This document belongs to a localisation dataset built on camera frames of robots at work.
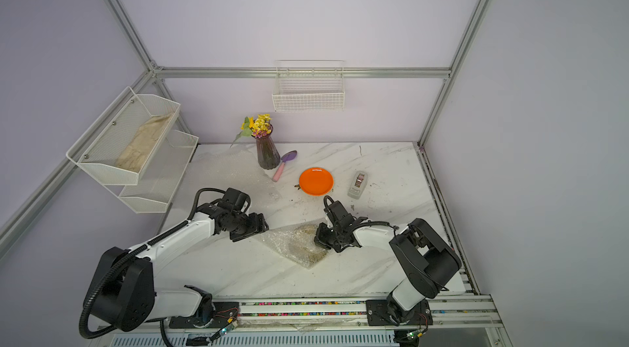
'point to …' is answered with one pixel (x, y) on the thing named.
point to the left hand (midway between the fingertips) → (259, 233)
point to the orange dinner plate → (316, 182)
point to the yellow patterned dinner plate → (302, 247)
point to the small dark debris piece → (297, 186)
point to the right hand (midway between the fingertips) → (309, 245)
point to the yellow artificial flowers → (258, 128)
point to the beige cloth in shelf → (136, 153)
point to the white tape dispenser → (358, 183)
